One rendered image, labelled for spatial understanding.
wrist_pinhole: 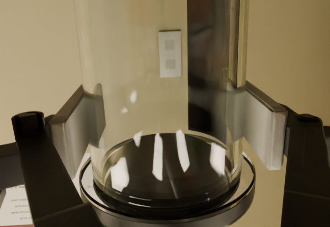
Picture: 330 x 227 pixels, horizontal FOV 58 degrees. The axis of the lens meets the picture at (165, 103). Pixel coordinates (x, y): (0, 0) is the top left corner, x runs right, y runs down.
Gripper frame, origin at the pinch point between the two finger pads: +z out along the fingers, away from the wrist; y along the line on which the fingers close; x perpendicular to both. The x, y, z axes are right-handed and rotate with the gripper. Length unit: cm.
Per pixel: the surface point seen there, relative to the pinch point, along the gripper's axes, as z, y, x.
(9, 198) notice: 59, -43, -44
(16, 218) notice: 59, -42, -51
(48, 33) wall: 59, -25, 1
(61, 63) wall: 59, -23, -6
